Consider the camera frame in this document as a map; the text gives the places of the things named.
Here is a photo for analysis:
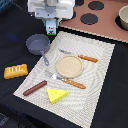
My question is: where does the orange toy bread loaf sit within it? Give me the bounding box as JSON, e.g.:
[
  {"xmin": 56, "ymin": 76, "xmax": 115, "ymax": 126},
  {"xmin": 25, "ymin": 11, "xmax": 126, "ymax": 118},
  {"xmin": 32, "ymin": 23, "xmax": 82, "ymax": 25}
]
[{"xmin": 4, "ymin": 64, "xmax": 28, "ymax": 79}]

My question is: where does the round wooden plate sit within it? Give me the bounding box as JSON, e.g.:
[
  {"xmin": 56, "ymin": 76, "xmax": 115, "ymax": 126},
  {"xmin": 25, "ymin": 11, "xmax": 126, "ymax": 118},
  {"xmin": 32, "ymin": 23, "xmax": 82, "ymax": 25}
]
[{"xmin": 56, "ymin": 55, "xmax": 83, "ymax": 78}]

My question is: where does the beige bowl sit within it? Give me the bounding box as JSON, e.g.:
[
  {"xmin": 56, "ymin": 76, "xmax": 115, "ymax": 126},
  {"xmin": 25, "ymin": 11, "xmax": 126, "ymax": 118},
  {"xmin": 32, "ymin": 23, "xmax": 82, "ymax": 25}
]
[{"xmin": 119, "ymin": 5, "xmax": 128, "ymax": 30}]

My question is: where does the dark blue frying pan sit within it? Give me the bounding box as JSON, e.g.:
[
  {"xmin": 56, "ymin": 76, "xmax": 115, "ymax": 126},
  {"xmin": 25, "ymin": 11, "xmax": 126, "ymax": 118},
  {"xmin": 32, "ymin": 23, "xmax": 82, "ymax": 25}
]
[{"xmin": 26, "ymin": 34, "xmax": 50, "ymax": 66}]

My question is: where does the toy knife orange handle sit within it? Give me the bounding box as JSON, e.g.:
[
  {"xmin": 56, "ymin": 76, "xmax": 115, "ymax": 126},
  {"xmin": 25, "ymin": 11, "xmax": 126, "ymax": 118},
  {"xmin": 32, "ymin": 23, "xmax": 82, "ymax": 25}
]
[{"xmin": 58, "ymin": 48, "xmax": 99, "ymax": 64}]

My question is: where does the toy fork orange handle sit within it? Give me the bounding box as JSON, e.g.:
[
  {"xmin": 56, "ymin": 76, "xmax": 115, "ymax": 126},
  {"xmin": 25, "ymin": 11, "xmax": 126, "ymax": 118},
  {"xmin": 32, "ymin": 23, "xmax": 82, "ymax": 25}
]
[{"xmin": 45, "ymin": 70, "xmax": 86, "ymax": 89}]

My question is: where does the brown toy sausage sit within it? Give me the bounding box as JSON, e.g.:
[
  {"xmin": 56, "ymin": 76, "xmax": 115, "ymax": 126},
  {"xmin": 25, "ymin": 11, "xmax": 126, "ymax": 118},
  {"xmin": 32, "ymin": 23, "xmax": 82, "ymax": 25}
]
[{"xmin": 23, "ymin": 80, "xmax": 47, "ymax": 96}]

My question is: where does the light blue milk carton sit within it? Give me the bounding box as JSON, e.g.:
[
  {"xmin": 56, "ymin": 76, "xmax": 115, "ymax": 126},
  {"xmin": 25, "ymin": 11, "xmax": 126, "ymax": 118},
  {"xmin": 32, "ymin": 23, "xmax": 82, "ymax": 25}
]
[{"xmin": 46, "ymin": 19, "xmax": 57, "ymax": 35}]

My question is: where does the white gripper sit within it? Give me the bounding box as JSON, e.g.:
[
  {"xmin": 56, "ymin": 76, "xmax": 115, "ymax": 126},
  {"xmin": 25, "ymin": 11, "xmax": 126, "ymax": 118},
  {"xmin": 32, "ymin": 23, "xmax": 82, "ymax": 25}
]
[{"xmin": 27, "ymin": 0, "xmax": 75, "ymax": 19}]

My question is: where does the yellow toy cheese wedge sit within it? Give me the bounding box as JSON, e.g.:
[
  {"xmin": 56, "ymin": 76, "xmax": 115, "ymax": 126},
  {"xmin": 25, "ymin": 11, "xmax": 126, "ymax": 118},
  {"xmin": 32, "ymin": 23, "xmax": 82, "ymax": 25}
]
[{"xmin": 47, "ymin": 88, "xmax": 68, "ymax": 104}]

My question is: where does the beige woven placemat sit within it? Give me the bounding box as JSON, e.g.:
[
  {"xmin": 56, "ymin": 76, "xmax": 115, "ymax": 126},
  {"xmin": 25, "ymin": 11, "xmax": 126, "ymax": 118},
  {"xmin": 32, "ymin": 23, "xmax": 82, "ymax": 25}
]
[{"xmin": 14, "ymin": 31, "xmax": 114, "ymax": 128}]

